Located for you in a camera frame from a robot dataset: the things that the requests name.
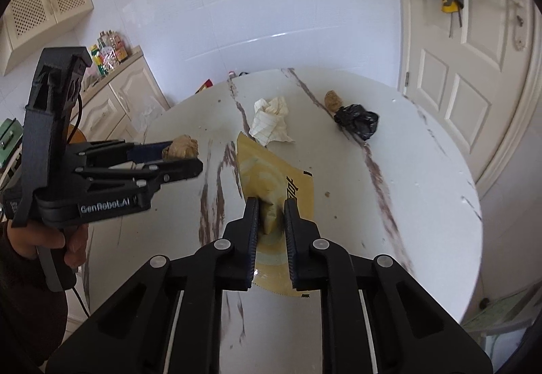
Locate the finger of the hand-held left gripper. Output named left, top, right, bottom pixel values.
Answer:
left=68, top=139, right=176, bottom=167
left=76, top=157, right=204, bottom=195

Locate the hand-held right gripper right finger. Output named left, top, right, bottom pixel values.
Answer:
left=284, top=200, right=494, bottom=374

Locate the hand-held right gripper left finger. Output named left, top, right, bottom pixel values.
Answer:
left=44, top=196, right=260, bottom=374

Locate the large brown paper ball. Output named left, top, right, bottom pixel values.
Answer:
left=162, top=135, right=200, bottom=161

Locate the yellow snack wrapper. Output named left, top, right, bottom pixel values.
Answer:
left=236, top=133, right=322, bottom=299

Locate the person's left forearm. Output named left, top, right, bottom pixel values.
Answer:
left=0, top=226, right=68, bottom=366

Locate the person's left hand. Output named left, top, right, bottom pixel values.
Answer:
left=6, top=222, right=89, bottom=271

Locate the pale green appliance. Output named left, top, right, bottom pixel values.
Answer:
left=0, top=118, right=22, bottom=165

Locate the cream lower cabinet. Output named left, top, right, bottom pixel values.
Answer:
left=0, top=46, right=172, bottom=189

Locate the yellow green bottle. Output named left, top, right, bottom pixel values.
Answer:
left=89, top=45, right=106, bottom=76

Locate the crumpled cream paper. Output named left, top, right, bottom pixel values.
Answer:
left=248, top=97, right=296, bottom=146

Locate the crumpled black plastic bag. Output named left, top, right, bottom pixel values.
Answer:
left=334, top=104, right=380, bottom=141

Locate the small brown paper ball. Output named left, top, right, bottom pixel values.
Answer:
left=325, top=90, right=343, bottom=113

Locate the cream lattice upper cabinet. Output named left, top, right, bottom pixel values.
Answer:
left=0, top=0, right=95, bottom=76

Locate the white panel door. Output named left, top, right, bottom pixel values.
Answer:
left=398, top=0, right=534, bottom=189

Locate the metal door handle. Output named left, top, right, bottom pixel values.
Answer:
left=493, top=0, right=528, bottom=51

